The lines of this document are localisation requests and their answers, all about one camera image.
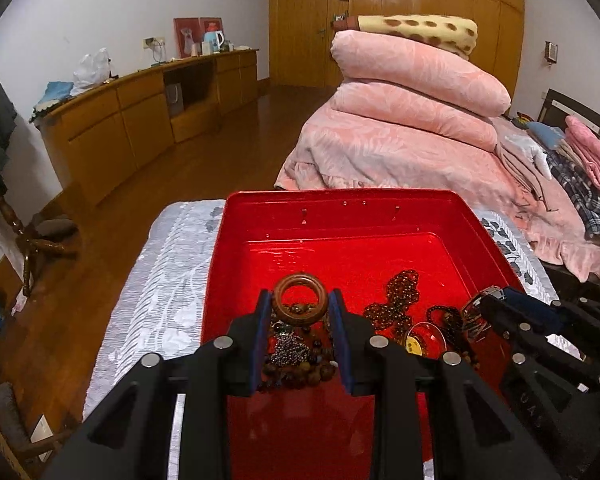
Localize white cloth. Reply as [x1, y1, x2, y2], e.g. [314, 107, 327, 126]
[517, 137, 551, 178]

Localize white plastic bag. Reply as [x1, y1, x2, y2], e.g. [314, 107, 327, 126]
[72, 49, 112, 92]

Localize plaid clothes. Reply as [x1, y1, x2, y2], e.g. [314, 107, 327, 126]
[547, 152, 600, 241]

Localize silver metal bracelet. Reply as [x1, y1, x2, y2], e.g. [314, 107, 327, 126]
[462, 285, 506, 338]

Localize folded pink clothes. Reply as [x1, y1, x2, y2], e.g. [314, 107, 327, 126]
[565, 115, 600, 188]

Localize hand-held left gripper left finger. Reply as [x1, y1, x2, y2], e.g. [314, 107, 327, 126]
[45, 289, 273, 480]

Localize folded pink quilt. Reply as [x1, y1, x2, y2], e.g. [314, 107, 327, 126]
[330, 30, 512, 118]
[327, 80, 498, 153]

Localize grey floral bedspread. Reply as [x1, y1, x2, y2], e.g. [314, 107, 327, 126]
[82, 199, 561, 480]

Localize wooden coat rack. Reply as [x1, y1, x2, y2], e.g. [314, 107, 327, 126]
[0, 180, 81, 298]

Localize light blue garment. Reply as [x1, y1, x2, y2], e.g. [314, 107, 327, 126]
[527, 121, 566, 151]

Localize wooden sideboard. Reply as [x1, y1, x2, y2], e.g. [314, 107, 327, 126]
[37, 49, 259, 206]

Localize pink ruffled bed cover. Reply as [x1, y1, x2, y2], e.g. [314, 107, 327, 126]
[275, 105, 600, 283]

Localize blue cloth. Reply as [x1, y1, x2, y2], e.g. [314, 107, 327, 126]
[30, 81, 76, 121]

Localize dark bead bracelet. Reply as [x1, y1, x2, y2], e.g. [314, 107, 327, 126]
[425, 305, 481, 367]

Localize white box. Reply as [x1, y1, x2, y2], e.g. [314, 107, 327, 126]
[30, 414, 56, 443]

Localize brown bead necklace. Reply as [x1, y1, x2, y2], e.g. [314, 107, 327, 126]
[364, 269, 421, 341]

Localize dark headboard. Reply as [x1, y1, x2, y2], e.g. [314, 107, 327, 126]
[537, 89, 600, 146]

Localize giraffe print pillow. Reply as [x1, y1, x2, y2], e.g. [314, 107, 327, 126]
[332, 12, 479, 58]

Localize red plastic tray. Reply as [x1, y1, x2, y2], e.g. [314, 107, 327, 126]
[195, 189, 531, 480]

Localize silver chain ornament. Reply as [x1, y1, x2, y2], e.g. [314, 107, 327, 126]
[272, 335, 311, 368]

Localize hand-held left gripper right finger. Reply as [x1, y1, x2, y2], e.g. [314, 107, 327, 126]
[328, 289, 563, 480]

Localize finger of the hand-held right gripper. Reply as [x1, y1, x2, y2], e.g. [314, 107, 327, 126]
[480, 290, 600, 361]
[500, 337, 600, 456]

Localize wooden ring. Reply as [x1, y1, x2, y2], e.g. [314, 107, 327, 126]
[272, 272, 329, 328]

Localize clear bangle with yellow tag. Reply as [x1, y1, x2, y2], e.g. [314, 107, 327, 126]
[406, 322, 448, 359]

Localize multicoloured bead bracelet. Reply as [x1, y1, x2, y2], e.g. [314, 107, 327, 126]
[257, 305, 338, 393]

